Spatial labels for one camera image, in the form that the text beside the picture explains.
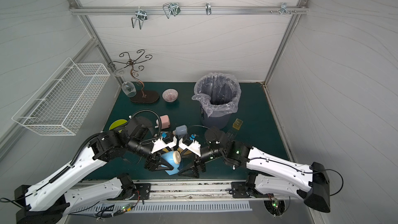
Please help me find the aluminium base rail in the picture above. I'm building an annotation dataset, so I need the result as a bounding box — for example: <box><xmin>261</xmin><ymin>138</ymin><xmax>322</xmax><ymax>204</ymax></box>
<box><xmin>66</xmin><ymin>178</ymin><xmax>312</xmax><ymax>201</ymax></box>

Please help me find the white wire basket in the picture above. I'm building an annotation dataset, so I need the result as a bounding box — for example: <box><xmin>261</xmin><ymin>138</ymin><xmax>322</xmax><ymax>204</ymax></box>
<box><xmin>11</xmin><ymin>58</ymin><xmax>110</xmax><ymax>136</ymax></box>

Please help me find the light blue pencil sharpener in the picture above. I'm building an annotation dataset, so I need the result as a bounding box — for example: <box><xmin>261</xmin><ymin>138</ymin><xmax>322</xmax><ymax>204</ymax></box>
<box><xmin>161</xmin><ymin>151</ymin><xmax>182</xmax><ymax>175</ymax></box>

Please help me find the hanging wine glass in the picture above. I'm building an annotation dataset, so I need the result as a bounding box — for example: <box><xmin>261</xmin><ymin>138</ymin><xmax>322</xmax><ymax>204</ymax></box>
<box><xmin>113</xmin><ymin>68</ymin><xmax>137</xmax><ymax>98</ymax></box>

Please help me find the striped ceramic bowl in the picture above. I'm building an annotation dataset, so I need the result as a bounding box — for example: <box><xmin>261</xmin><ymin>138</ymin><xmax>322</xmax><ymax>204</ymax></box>
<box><xmin>162</xmin><ymin>89</ymin><xmax>178</xmax><ymax>103</ymax></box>

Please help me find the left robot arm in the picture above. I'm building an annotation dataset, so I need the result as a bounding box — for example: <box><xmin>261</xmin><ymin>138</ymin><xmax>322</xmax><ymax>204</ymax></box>
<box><xmin>1</xmin><ymin>111</ymin><xmax>172</xmax><ymax>224</ymax></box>

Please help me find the grey trash bin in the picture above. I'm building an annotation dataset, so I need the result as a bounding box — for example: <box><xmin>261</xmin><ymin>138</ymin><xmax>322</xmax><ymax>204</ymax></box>
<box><xmin>198</xmin><ymin>76</ymin><xmax>235</xmax><ymax>130</ymax></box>

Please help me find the clear plastic bin liner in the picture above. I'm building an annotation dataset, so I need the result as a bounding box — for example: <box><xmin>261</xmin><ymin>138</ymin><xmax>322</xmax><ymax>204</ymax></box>
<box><xmin>191</xmin><ymin>72</ymin><xmax>242</xmax><ymax>118</ymax></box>

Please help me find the aluminium rail with hooks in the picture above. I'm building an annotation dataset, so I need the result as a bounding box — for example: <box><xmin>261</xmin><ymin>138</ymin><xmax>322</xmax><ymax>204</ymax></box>
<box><xmin>67</xmin><ymin>0</ymin><xmax>309</xmax><ymax>29</ymax></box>

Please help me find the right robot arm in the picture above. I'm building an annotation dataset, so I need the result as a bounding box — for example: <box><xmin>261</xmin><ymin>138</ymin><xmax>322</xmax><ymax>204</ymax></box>
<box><xmin>177</xmin><ymin>127</ymin><xmax>333</xmax><ymax>213</ymax></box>

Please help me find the yellow transparent shavings tray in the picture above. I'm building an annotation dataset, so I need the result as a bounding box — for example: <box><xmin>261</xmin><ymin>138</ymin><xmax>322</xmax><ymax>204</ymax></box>
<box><xmin>232</xmin><ymin>118</ymin><xmax>243</xmax><ymax>131</ymax></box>

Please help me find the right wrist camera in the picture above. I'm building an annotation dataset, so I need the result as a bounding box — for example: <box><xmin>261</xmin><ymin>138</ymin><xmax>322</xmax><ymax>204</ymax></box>
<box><xmin>178</xmin><ymin>134</ymin><xmax>202</xmax><ymax>157</ymax></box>

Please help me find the pink pencil sharpener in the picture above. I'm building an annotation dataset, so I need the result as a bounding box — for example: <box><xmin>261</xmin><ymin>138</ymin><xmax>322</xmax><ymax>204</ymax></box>
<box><xmin>160</xmin><ymin>115</ymin><xmax>171</xmax><ymax>130</ymax></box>

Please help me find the dark oval glass rack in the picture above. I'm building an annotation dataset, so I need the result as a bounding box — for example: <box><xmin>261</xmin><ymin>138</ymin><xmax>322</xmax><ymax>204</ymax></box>
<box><xmin>107</xmin><ymin>49</ymin><xmax>160</xmax><ymax>104</ymax></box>

